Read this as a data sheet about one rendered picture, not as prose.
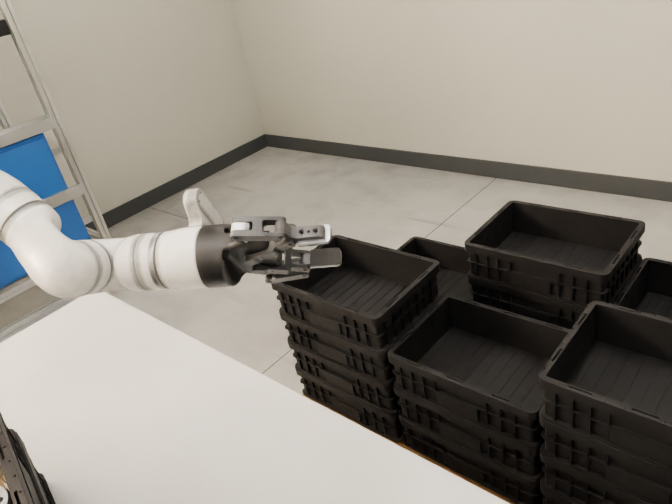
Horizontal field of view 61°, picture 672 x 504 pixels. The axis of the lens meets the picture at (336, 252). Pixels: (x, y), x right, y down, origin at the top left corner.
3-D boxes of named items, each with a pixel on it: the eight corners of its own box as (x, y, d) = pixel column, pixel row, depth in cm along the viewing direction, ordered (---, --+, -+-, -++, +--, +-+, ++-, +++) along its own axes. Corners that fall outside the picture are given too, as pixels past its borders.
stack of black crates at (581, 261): (472, 363, 186) (461, 243, 164) (514, 313, 204) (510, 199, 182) (599, 410, 161) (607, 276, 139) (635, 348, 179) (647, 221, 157)
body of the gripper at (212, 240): (213, 299, 71) (287, 293, 69) (184, 272, 63) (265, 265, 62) (219, 244, 74) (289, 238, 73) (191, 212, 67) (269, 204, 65)
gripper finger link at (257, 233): (230, 241, 62) (285, 245, 63) (229, 234, 60) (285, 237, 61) (232, 220, 63) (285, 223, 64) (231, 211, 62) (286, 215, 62)
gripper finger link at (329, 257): (310, 249, 69) (340, 247, 69) (311, 252, 70) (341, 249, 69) (309, 266, 69) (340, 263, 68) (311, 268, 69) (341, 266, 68)
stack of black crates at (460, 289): (374, 326, 212) (365, 274, 201) (420, 285, 230) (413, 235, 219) (471, 362, 186) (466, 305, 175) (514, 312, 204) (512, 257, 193)
